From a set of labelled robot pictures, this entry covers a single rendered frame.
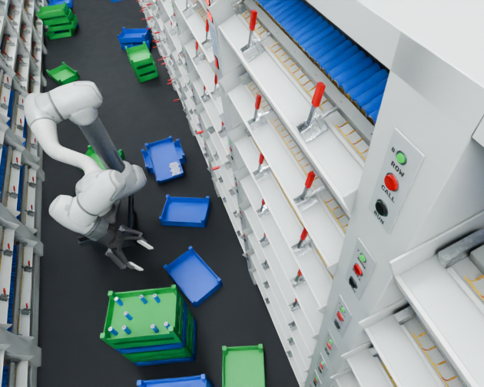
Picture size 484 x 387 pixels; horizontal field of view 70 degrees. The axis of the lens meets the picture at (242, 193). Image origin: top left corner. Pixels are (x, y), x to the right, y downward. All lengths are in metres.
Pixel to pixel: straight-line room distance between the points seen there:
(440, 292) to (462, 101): 0.23
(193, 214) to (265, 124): 1.56
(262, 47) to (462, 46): 0.52
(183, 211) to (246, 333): 0.92
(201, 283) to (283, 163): 1.41
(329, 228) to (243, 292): 1.41
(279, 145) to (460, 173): 0.55
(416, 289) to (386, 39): 0.27
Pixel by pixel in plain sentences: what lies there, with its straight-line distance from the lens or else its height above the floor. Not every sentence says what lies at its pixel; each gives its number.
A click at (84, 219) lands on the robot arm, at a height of 0.90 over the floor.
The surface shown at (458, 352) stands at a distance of 0.44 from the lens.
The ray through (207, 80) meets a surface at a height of 1.12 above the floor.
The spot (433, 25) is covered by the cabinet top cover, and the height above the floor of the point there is 1.74.
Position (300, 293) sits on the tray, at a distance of 1.03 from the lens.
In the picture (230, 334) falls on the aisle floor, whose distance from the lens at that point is 1.97.
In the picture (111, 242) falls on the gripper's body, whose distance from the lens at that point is 1.47.
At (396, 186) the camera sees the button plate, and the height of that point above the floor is 1.61.
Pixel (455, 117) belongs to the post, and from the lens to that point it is 0.30.
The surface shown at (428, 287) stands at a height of 1.50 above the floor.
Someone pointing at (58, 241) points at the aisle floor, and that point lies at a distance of 2.63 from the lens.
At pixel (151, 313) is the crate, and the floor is 0.40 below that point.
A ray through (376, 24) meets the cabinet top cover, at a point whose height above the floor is 1.73.
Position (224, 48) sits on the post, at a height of 1.43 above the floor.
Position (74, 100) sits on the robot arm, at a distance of 1.70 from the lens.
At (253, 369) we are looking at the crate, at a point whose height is 0.00.
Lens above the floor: 1.88
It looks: 51 degrees down
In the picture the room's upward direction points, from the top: 8 degrees counter-clockwise
